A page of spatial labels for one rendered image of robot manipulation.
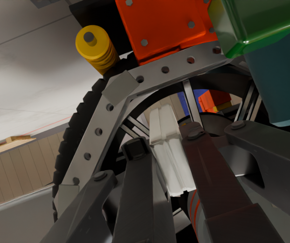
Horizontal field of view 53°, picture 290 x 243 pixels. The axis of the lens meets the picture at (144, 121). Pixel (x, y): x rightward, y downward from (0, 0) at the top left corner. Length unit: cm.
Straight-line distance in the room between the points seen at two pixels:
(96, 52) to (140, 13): 10
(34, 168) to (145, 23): 552
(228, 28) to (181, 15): 32
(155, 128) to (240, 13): 8
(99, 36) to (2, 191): 586
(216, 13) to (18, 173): 595
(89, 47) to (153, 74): 12
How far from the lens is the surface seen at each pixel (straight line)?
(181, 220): 61
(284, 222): 37
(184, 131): 16
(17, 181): 611
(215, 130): 104
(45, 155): 581
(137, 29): 49
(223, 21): 19
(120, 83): 48
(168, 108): 18
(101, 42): 51
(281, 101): 40
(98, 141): 49
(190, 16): 50
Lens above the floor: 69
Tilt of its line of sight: 2 degrees down
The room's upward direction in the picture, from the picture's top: 160 degrees clockwise
